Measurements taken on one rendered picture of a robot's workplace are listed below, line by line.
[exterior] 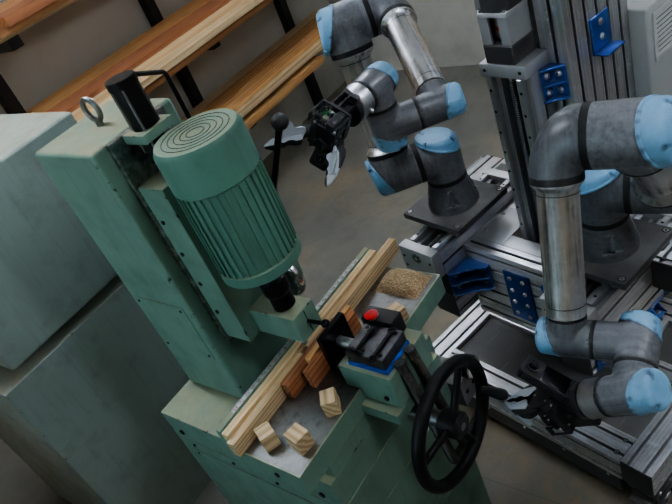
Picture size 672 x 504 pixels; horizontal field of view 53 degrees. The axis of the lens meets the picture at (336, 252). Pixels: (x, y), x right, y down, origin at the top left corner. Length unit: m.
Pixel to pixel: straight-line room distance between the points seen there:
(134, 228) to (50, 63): 2.45
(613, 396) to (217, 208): 0.77
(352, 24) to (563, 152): 0.78
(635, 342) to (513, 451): 1.13
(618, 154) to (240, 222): 0.65
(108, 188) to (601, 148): 0.90
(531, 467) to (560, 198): 1.27
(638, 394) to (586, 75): 0.82
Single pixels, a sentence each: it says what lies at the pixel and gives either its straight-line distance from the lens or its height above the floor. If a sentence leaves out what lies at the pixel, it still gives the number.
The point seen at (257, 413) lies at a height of 0.94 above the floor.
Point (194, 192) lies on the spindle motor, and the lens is 1.21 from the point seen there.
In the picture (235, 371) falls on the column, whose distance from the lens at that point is 1.65.
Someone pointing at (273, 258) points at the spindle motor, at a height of 1.24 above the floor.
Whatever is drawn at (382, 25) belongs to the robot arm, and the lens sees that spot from 1.78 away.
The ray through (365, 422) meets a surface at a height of 0.82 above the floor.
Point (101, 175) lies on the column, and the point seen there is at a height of 1.48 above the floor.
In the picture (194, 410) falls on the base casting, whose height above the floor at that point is 0.80.
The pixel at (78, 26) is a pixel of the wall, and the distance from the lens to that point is 3.91.
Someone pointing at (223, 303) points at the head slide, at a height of 1.12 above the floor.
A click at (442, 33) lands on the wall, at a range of 4.94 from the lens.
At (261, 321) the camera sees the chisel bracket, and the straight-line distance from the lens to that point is 1.50.
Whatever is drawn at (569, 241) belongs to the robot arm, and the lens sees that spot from 1.27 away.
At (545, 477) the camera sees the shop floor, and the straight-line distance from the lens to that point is 2.32.
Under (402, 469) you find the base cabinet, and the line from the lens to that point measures 1.68.
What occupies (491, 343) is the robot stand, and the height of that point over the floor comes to 0.21.
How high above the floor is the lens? 1.93
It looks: 34 degrees down
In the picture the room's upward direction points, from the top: 24 degrees counter-clockwise
